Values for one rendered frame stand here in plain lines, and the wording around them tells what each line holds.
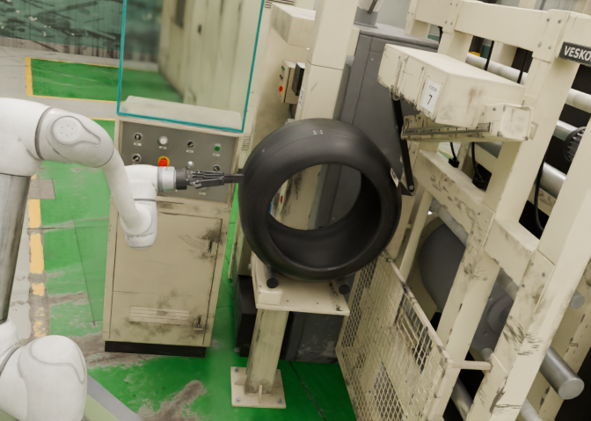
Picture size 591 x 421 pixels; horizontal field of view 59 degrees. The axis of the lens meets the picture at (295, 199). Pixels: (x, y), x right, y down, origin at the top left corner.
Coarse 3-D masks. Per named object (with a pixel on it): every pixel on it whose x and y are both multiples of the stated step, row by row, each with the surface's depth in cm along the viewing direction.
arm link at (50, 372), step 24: (48, 336) 131; (24, 360) 125; (48, 360) 124; (72, 360) 128; (0, 384) 125; (24, 384) 124; (48, 384) 124; (72, 384) 127; (0, 408) 127; (24, 408) 125; (48, 408) 125; (72, 408) 129
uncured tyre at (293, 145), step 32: (288, 128) 189; (320, 128) 182; (352, 128) 192; (256, 160) 185; (288, 160) 175; (320, 160) 176; (352, 160) 178; (384, 160) 184; (256, 192) 179; (384, 192) 184; (256, 224) 183; (352, 224) 220; (384, 224) 190; (288, 256) 212; (320, 256) 216; (352, 256) 209
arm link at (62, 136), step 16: (48, 112) 124; (64, 112) 125; (48, 128) 119; (64, 128) 119; (80, 128) 120; (96, 128) 125; (48, 144) 122; (64, 144) 119; (80, 144) 121; (96, 144) 125; (112, 144) 135; (48, 160) 127; (64, 160) 126; (80, 160) 126; (96, 160) 130
